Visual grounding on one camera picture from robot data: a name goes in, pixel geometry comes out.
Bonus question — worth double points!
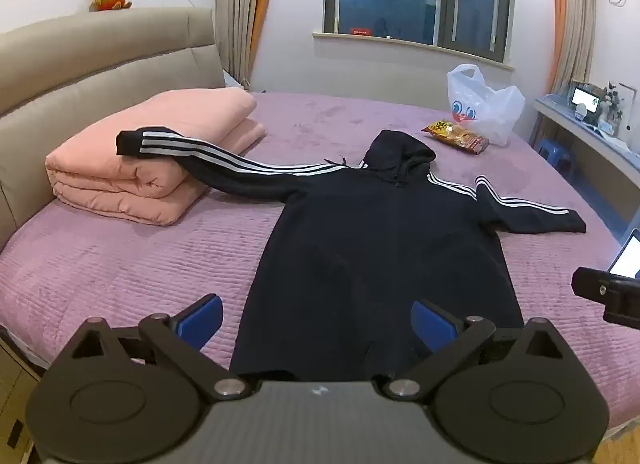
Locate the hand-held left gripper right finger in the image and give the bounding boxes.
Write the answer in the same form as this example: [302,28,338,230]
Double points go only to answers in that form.
[383,299,570,403]

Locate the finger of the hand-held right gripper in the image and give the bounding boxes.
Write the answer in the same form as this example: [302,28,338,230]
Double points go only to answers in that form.
[571,266,640,331]

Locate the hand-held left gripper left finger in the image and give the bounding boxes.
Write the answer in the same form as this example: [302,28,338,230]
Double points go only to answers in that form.
[70,294,247,401]

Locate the black hoodie with white stripes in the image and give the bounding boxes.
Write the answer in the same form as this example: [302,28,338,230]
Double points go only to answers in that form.
[116,127,587,381]

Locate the bright lit screen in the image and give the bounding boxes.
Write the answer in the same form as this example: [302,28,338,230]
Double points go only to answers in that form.
[607,229,640,281]

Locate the purple quilted bedspread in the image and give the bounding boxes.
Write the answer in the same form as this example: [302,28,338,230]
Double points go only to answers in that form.
[0,90,640,429]

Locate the blue plastic stool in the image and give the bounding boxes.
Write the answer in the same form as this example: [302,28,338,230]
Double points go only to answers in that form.
[537,139,576,176]

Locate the folded pink blanket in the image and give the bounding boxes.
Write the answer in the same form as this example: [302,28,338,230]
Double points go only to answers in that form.
[45,88,267,227]

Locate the small flower decoration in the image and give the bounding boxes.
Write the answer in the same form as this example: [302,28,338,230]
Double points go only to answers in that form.
[602,81,627,126]

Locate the yellow snack packet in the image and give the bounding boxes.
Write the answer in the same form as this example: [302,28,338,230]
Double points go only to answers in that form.
[421,119,491,155]

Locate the small framed screen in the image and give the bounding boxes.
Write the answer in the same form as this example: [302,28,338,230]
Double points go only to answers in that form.
[570,80,605,126]

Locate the wooden bedside cabinet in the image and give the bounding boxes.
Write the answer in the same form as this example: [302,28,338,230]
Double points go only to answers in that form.
[0,329,41,464]

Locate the white plastic bag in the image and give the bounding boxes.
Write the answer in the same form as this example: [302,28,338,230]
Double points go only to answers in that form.
[446,63,526,147]

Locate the beige and orange curtain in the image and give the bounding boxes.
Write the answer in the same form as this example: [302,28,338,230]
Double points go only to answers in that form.
[215,0,282,91]
[549,0,601,100]

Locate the beige upholstered headboard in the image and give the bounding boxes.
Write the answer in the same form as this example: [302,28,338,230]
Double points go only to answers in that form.
[0,6,227,250]

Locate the grey wall desk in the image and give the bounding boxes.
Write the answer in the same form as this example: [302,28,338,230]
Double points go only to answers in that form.
[533,94,640,225]

